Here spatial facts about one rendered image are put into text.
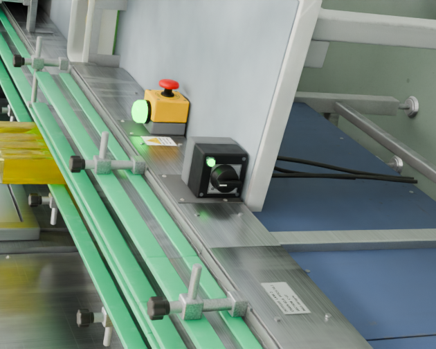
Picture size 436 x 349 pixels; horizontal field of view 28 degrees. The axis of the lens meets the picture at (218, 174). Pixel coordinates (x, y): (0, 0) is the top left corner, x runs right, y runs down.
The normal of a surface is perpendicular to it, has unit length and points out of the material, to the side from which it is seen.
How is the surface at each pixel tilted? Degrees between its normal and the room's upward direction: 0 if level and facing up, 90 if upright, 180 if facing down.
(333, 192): 90
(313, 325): 90
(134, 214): 90
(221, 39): 0
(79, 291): 90
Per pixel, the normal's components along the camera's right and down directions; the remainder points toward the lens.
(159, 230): 0.17, -0.92
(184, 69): -0.92, -0.01
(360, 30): 0.33, 0.53
